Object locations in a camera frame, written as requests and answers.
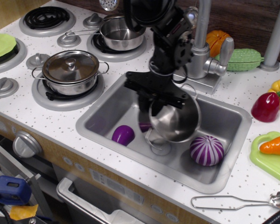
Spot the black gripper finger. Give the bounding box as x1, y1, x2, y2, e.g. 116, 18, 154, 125
151, 100, 164, 117
138, 92, 153, 112

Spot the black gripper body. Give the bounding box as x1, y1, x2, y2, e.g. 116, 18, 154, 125
125, 62, 187, 109

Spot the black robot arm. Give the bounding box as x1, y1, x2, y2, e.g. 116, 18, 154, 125
123, 0, 193, 116

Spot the grey sink basin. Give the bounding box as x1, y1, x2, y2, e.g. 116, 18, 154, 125
76, 77, 252, 194

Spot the lidded steel pot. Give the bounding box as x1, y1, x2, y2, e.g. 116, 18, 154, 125
32, 50, 109, 96

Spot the purple toy eggplant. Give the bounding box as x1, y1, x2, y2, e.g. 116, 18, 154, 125
112, 125, 135, 146

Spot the grey toy faucet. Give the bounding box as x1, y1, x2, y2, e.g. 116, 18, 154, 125
174, 0, 234, 94

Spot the purple white striped onion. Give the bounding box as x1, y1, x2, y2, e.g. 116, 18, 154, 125
189, 135, 224, 166

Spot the orange toy pumpkin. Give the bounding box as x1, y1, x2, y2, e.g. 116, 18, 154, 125
206, 30, 231, 57

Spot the hanging clear ladle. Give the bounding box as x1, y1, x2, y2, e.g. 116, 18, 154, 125
185, 7, 198, 28

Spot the green toy gourd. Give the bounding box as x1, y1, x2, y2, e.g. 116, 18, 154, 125
227, 49, 264, 71

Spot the grey stove knob back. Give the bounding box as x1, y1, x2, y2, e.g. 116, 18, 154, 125
83, 13, 103, 29

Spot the grey stove knob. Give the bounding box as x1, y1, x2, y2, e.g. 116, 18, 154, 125
83, 13, 103, 29
26, 53, 50, 70
0, 77, 19, 98
57, 32, 81, 48

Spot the hanging slotted spoon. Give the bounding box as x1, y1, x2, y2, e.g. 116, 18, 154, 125
99, 0, 119, 12

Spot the grey stove knob centre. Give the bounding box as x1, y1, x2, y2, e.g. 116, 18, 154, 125
57, 32, 81, 48

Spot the red toy pepper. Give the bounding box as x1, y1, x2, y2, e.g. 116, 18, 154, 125
251, 92, 280, 123

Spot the grey stove knob middle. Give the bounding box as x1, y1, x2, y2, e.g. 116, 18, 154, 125
26, 53, 50, 70

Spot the grey oven dial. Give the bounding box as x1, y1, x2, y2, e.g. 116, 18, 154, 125
13, 131, 43, 158

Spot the orange toy carrot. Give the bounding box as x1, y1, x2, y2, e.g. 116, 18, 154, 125
259, 137, 280, 155

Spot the black coil burner back left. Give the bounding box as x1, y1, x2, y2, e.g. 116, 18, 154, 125
24, 7, 70, 29

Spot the green cutting board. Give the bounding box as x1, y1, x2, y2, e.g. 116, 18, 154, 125
249, 131, 280, 181

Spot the grey stove knob front left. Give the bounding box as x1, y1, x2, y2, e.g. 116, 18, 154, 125
0, 77, 19, 98

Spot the green plate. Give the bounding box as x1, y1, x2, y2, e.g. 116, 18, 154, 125
0, 34, 16, 57

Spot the blue clamp tool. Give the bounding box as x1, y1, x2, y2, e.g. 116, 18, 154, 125
0, 175, 32, 205

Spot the yellow tape piece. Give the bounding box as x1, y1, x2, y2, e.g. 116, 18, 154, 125
9, 204, 39, 221

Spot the steel saucepan with handle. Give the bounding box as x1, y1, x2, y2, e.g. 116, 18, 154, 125
65, 17, 146, 51

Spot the oven door handle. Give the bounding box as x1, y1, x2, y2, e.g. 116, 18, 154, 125
56, 177, 143, 224

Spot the grey post right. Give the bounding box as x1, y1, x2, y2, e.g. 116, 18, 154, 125
259, 11, 280, 72

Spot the steel wire-handled spoon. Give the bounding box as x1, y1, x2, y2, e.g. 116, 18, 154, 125
190, 191, 280, 210

